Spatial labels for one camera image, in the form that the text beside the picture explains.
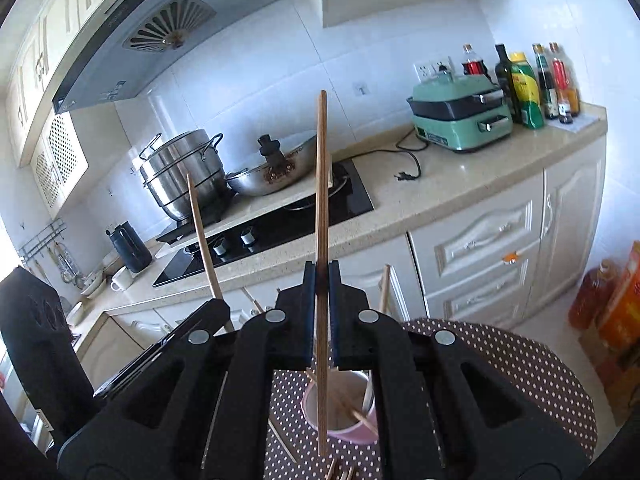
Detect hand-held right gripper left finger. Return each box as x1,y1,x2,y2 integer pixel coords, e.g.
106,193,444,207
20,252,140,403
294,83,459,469
57,261,318,480

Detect stacked white dishes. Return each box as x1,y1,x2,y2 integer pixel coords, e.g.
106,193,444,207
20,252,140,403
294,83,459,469
80,269,108,297

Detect amber cooking oil bottle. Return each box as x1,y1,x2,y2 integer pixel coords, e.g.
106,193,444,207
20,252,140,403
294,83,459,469
568,259,620,331

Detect cream base cabinets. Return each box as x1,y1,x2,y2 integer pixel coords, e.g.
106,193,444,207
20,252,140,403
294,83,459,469
75,105,608,401

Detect glass wok lid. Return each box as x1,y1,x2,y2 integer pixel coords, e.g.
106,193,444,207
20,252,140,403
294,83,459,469
235,133,321,181

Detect orange oil bottles on floor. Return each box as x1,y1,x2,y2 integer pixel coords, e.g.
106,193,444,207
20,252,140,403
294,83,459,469
597,240,640,353

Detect white wall outlet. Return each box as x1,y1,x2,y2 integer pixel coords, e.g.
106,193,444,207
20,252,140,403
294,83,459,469
414,56,454,82

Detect steel wok with black handle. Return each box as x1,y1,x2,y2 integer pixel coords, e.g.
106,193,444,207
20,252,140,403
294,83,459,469
224,132,333,197

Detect yellow green plastic bottle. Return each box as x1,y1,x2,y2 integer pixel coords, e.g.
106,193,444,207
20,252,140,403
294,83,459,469
510,52,546,130

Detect metal wall rack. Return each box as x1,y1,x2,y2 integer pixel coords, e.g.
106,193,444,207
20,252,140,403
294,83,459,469
19,218,68,263

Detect dark green oil bottle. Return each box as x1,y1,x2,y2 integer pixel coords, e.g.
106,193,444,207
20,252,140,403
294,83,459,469
495,44,523,123

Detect black kettle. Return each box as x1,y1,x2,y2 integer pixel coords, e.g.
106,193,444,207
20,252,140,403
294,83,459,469
106,222,153,273

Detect red label sauce bottle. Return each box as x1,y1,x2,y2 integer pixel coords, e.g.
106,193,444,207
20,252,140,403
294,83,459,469
548,42,581,116

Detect black induction cooker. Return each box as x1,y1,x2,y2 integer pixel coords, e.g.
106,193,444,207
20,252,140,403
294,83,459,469
155,200,236,243

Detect white paper sheet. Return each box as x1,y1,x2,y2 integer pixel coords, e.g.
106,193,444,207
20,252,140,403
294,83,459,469
545,112,601,133

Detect bunch of wooden chopsticks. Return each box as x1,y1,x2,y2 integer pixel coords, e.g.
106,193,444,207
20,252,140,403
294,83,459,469
242,265,391,480

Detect cream upper wall cabinets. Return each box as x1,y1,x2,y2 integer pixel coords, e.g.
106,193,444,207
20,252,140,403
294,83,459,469
5,0,136,168

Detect green electric grill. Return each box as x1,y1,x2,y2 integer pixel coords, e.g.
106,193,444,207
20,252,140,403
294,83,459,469
406,72,516,154

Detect hanging metal utensils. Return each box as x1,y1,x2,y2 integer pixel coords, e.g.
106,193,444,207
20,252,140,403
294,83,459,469
52,245,83,288

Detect black glass gas hob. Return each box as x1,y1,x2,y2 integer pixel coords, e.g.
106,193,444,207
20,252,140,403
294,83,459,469
151,157,375,289

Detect dark sauce bottle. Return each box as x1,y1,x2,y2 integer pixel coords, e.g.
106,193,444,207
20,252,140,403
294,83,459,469
532,44,560,120

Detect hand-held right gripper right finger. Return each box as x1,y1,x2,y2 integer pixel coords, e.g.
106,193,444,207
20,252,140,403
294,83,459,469
327,261,591,480

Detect grey range hood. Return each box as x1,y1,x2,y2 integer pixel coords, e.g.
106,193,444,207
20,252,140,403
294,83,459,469
52,0,296,113

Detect pink cup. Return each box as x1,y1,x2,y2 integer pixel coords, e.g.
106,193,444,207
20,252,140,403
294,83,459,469
301,370,379,445

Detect stainless steel steamer pot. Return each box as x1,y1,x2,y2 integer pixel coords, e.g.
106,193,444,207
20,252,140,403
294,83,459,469
139,129,228,222

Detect red cola bottle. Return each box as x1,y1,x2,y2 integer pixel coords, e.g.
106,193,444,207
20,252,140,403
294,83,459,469
462,44,493,78

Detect single wooden chopstick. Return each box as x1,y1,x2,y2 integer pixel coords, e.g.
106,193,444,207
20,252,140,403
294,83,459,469
186,173,224,302
315,90,332,457

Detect brown polka dot tablecloth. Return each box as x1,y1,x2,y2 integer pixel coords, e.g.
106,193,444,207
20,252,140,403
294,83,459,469
262,317,598,480

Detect black power cable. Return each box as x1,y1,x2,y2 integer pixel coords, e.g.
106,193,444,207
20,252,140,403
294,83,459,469
332,132,431,183

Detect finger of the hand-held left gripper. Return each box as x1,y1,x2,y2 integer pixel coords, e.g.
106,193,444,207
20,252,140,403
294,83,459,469
92,299,232,402

